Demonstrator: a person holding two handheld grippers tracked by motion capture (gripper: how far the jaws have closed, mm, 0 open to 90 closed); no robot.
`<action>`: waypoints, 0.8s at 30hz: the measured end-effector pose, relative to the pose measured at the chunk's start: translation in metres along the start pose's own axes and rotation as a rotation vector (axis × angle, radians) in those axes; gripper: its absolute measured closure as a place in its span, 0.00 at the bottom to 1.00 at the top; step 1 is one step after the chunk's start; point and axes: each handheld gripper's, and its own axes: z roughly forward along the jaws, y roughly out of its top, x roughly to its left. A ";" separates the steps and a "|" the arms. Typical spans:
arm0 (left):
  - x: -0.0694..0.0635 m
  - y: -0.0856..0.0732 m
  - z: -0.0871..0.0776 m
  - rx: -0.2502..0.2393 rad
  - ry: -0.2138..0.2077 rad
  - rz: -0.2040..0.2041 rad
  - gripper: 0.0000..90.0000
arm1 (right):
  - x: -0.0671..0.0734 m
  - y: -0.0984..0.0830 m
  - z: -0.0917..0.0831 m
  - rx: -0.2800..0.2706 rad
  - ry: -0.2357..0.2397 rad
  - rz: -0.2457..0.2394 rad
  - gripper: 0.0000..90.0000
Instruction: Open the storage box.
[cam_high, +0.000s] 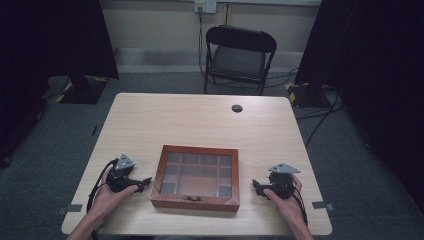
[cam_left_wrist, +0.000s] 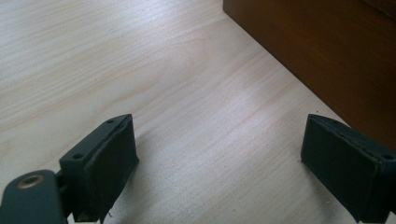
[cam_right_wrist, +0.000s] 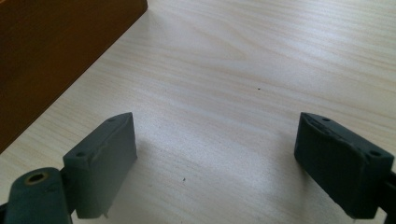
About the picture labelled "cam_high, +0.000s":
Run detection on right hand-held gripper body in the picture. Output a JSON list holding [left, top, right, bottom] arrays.
[[259, 162, 301, 201]]

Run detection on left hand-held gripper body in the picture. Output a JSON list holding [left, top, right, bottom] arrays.
[[105, 153, 141, 194]]

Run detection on wooden box with glass lid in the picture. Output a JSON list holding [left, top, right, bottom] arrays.
[[149, 143, 241, 213]]

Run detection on person's right hand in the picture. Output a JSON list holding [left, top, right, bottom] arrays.
[[262, 173, 308, 228]]

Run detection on person's left hand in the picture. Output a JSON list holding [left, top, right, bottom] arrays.
[[87, 166, 140, 218]]

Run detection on grey tape strip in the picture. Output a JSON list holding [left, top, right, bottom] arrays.
[[55, 203, 84, 216], [311, 200, 336, 212]]

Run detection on black stand base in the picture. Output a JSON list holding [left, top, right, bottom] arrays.
[[55, 75, 110, 105], [285, 81, 335, 109]]

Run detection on black folding chair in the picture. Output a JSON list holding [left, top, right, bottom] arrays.
[[202, 24, 279, 97]]

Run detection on black curtain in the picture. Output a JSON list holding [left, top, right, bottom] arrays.
[[294, 0, 424, 214], [0, 0, 120, 168]]

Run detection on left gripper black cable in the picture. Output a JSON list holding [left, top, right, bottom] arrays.
[[86, 157, 120, 240]]

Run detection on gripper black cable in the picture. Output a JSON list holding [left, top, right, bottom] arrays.
[[287, 186, 309, 227], [86, 157, 120, 240]]

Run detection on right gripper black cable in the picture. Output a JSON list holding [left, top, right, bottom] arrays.
[[287, 186, 309, 227]]

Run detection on black floor cables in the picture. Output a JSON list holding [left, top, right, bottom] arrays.
[[266, 67, 346, 148]]

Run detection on black wall socket cable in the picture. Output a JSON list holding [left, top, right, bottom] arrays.
[[197, 6, 206, 77]]

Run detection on white wall socket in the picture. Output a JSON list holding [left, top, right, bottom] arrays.
[[194, 0, 218, 15]]

